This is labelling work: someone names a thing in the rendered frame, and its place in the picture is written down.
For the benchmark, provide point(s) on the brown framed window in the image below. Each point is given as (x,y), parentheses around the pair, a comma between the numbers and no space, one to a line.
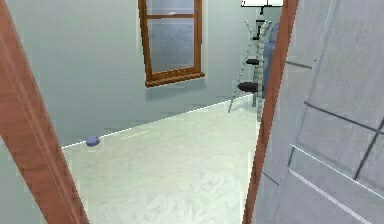
(171,40)

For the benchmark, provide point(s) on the blue upright object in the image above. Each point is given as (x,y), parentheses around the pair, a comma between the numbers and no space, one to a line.
(268,60)

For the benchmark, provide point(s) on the small blue round object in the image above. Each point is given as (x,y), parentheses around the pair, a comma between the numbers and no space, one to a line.
(92,140)

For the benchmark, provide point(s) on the grey panelled room door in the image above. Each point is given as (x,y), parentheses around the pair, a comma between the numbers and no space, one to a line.
(326,126)

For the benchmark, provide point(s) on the brown wooden door frame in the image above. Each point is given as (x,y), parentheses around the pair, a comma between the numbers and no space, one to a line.
(26,133)

